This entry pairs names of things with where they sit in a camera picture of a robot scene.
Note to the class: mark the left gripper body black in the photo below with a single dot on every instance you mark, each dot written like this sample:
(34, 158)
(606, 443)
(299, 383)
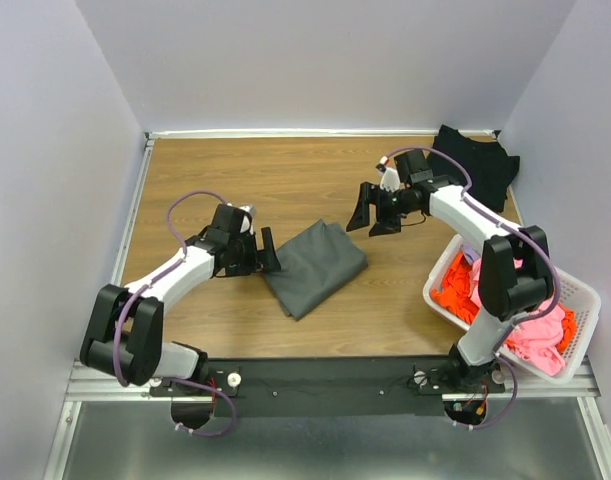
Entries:
(245, 257)

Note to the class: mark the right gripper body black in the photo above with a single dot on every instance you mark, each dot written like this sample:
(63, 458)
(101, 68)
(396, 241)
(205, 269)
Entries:
(395, 201)

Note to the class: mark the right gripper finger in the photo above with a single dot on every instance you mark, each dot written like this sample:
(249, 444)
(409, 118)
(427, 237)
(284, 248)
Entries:
(368, 196)
(386, 226)

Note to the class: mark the grey t shirt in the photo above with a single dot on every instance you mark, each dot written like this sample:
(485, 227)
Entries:
(315, 264)

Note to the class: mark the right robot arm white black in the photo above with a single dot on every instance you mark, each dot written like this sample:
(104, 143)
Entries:
(517, 280)

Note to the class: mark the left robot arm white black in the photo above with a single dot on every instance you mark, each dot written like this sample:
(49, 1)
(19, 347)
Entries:
(124, 336)

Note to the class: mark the folded black t shirt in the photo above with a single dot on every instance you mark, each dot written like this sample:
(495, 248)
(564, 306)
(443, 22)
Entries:
(491, 168)

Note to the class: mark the purple garment in basket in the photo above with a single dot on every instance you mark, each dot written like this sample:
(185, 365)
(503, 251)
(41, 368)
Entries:
(469, 253)

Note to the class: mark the orange t shirt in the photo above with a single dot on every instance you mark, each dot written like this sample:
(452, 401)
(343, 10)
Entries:
(459, 289)

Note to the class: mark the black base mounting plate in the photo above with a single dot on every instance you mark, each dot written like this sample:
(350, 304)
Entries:
(321, 387)

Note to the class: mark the pink t shirt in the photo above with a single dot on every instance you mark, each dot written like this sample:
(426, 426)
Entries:
(541, 342)

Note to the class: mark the white plastic laundry basket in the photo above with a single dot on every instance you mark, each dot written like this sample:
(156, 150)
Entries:
(576, 296)

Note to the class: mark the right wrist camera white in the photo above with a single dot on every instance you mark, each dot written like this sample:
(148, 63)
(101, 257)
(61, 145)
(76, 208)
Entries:
(389, 177)

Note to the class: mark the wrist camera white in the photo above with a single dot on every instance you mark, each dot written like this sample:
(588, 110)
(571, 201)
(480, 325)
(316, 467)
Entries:
(246, 213)
(389, 177)

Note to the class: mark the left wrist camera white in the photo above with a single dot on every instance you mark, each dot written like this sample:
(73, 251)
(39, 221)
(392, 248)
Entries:
(246, 213)

